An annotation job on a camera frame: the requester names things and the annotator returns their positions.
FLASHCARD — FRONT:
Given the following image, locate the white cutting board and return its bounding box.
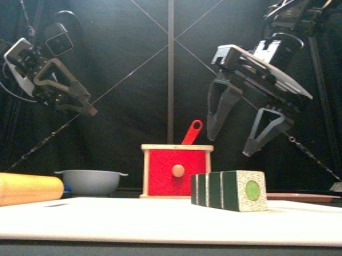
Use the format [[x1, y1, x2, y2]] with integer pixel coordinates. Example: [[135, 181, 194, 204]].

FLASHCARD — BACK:
[[0, 196, 342, 248]]

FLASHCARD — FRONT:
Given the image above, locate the grey bowl with handles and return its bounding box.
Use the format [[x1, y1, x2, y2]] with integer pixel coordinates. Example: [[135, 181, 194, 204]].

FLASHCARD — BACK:
[[54, 169, 130, 198]]

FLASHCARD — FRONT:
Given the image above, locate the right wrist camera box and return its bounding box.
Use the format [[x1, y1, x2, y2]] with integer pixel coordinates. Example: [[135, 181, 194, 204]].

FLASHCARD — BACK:
[[253, 32, 306, 69]]

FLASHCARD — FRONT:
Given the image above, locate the grey vertical frame pole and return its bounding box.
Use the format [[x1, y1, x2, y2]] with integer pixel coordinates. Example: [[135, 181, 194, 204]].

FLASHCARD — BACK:
[[166, 0, 175, 145]]

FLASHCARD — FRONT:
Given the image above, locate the red handled toy knife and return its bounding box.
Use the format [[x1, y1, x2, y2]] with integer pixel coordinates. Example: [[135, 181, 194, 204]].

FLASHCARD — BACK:
[[180, 119, 205, 146]]

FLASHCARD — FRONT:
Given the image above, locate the pink brown plate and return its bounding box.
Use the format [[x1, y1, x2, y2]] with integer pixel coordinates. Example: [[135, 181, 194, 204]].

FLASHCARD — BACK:
[[266, 192, 342, 204]]

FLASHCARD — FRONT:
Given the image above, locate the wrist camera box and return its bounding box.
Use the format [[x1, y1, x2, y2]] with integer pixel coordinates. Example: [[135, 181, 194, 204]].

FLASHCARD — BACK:
[[253, 32, 306, 69], [44, 31, 76, 58]]

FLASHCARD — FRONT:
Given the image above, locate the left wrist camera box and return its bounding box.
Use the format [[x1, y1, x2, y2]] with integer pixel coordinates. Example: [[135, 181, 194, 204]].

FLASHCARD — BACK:
[[44, 31, 76, 58]]

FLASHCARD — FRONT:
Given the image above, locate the red wooden box with knob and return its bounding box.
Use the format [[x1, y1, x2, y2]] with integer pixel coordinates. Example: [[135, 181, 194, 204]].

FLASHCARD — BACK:
[[139, 143, 215, 200]]

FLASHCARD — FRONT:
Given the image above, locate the yellow wooden rolling pin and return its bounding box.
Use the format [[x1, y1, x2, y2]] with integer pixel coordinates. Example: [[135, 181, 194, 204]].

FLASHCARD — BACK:
[[0, 171, 72, 208]]

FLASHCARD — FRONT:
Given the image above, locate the green toy sushi roll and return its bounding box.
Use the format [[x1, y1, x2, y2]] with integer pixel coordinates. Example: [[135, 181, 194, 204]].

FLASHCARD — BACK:
[[190, 169, 270, 213]]

